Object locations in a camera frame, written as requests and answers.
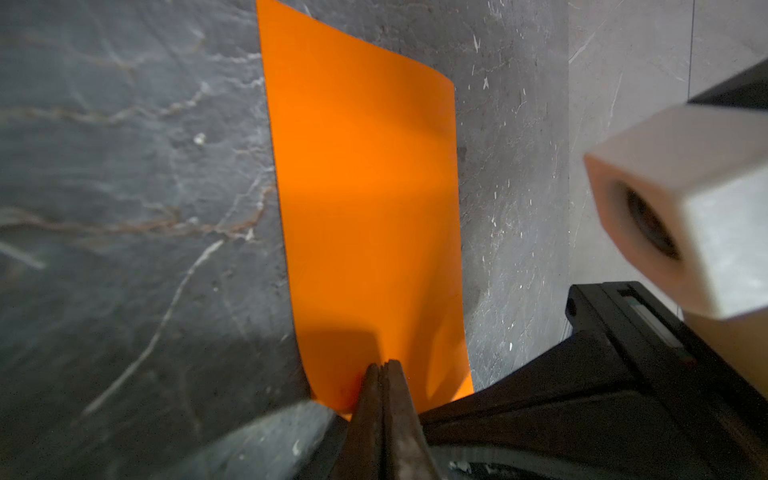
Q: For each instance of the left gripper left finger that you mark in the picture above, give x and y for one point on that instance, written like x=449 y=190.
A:
x=361 y=454

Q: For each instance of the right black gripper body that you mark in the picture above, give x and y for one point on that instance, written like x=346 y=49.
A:
x=723 y=416

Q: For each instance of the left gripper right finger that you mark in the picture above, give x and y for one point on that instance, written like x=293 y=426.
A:
x=406 y=453

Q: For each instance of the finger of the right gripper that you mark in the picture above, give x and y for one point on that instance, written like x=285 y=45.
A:
x=575 y=412

